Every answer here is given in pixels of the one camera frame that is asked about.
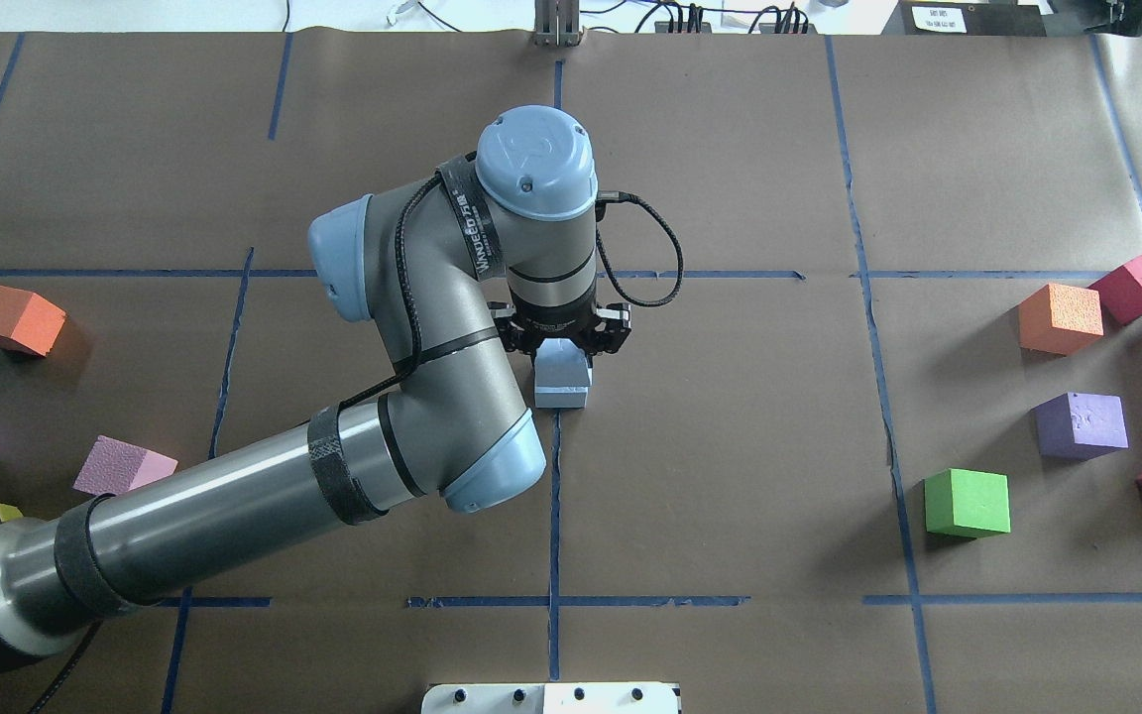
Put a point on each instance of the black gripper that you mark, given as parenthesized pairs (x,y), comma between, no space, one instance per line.
(555,324)

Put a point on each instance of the light blue foam block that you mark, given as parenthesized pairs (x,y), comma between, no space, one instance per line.
(561,366)

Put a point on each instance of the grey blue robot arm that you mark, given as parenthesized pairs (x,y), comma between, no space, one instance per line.
(493,252)

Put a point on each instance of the green foam block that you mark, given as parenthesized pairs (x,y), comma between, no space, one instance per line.
(967,503)

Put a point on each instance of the near pink foam block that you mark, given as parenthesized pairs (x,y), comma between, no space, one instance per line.
(118,467)

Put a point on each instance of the far orange foam block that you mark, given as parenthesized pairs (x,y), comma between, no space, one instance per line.
(1060,319)

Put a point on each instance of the orange foam block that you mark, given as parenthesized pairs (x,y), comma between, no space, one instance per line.
(1060,319)
(29,323)

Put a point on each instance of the far purple foam block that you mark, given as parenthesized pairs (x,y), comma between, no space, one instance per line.
(1081,426)

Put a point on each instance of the near orange foam block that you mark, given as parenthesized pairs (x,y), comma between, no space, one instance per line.
(29,323)

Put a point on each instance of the far crimson foam block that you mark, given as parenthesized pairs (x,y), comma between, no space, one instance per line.
(1120,291)

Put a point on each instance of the yellow foam block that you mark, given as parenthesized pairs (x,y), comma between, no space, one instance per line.
(9,513)

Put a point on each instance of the aluminium frame post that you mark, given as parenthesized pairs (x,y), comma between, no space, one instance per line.
(557,23)

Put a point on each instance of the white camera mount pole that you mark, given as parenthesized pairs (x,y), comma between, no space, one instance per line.
(554,697)

